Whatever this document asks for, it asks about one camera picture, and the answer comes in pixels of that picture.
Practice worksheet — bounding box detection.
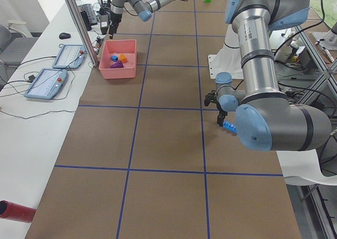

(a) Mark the orange block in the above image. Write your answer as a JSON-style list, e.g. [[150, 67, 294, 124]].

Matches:
[[118, 53, 128, 63]]

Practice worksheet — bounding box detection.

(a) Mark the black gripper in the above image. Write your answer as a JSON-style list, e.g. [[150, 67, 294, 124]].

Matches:
[[109, 12, 121, 38], [204, 90, 227, 126]]

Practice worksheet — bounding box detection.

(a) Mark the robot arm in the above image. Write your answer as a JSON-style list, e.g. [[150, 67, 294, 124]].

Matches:
[[213, 0, 332, 151], [108, 0, 175, 39]]

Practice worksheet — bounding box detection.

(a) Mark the near teach pendant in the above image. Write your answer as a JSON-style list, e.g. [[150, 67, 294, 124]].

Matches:
[[24, 68, 68, 100]]

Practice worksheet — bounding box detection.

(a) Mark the black computer mouse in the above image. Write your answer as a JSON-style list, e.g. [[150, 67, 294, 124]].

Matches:
[[59, 32, 71, 39]]

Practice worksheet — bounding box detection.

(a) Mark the purple block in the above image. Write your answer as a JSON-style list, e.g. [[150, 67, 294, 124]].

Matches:
[[110, 60, 124, 68]]

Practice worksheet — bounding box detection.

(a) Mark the pink plastic box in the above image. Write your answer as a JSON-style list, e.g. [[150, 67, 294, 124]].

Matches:
[[98, 39, 137, 79]]

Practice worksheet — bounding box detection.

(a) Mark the red cylinder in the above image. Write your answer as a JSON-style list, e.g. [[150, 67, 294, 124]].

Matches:
[[1, 200, 36, 223]]

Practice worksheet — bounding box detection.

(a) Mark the black keyboard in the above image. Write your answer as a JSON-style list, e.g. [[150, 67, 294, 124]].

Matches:
[[79, 4, 98, 25]]

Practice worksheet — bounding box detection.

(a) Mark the aluminium frame post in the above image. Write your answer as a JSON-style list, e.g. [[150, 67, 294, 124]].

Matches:
[[65, 0, 98, 67]]

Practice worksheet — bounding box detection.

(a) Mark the far teach pendant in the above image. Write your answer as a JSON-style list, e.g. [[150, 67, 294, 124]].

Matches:
[[52, 44, 86, 69]]

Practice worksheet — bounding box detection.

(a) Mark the long blue block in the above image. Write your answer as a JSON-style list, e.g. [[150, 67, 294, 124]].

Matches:
[[223, 121, 237, 134]]

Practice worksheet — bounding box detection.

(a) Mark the small blue block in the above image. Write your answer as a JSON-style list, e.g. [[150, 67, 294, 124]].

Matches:
[[111, 55, 118, 62]]

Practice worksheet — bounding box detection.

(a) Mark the teach pendant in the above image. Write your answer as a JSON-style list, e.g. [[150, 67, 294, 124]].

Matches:
[[52, 44, 86, 69], [24, 68, 68, 100]]

